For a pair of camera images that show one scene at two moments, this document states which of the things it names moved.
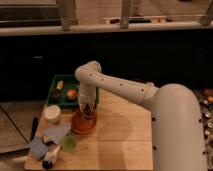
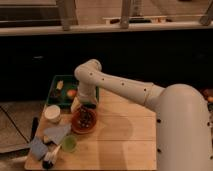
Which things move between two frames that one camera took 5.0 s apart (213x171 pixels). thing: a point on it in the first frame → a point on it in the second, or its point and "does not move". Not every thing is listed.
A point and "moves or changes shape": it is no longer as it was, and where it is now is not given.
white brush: [49, 157] does not move
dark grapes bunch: [86, 114] moves or changes shape
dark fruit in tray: [55, 93] does not move
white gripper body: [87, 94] does not move
